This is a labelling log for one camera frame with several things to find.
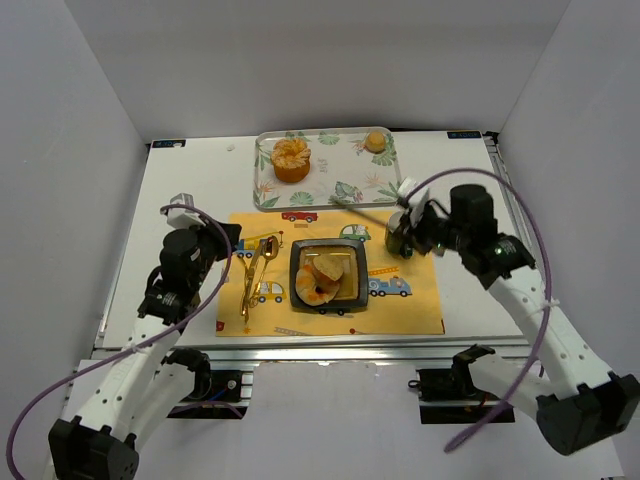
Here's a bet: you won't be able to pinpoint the metal tongs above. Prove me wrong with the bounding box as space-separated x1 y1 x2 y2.
329 197 396 228

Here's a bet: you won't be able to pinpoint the jam bread ring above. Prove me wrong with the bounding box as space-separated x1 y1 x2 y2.
294 264 340 307

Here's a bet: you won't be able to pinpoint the seeded bread slice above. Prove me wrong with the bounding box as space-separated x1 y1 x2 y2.
312 254 344 283

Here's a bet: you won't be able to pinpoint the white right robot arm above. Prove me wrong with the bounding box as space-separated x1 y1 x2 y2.
399 184 639 456

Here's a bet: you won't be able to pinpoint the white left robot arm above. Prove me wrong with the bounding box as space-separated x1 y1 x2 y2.
48 222 241 479

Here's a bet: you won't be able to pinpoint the dark green mug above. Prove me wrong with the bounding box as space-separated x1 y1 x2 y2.
385 211 413 259

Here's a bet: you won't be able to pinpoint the gold fork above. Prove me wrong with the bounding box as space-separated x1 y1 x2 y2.
242 240 267 311

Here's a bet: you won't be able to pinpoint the gold spoon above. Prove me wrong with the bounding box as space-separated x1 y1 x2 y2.
241 235 280 322

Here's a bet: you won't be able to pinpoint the yellow car print placemat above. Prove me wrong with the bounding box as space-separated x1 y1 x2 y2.
216 210 445 338

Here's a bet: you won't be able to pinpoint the small round muffin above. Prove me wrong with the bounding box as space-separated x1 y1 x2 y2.
365 131 386 154

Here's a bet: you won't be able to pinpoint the black square plate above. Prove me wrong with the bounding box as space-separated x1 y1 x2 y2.
289 238 368 315

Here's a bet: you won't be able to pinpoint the orange bundt cake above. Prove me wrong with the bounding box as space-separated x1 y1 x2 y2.
271 138 311 184

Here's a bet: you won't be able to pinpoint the leaf patterned white tray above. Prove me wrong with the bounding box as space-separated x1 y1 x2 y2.
253 127 402 211

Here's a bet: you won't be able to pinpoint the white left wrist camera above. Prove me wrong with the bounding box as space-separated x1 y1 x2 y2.
160 193 205 229

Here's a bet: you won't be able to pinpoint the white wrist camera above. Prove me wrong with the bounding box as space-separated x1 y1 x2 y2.
398 177 429 227
160 193 205 229

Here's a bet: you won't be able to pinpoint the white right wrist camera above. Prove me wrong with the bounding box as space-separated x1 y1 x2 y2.
398 177 429 227

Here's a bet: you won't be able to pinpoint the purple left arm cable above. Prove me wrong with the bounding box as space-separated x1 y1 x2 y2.
4 203 236 480

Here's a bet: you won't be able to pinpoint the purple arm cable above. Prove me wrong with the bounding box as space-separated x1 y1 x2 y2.
399 167 554 454
4 203 236 480

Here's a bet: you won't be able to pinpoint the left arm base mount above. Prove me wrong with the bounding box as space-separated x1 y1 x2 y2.
162 348 247 420

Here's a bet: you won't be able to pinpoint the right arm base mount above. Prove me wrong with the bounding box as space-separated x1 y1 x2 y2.
407 368 499 425

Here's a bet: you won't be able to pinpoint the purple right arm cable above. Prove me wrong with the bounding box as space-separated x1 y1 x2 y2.
399 167 554 454

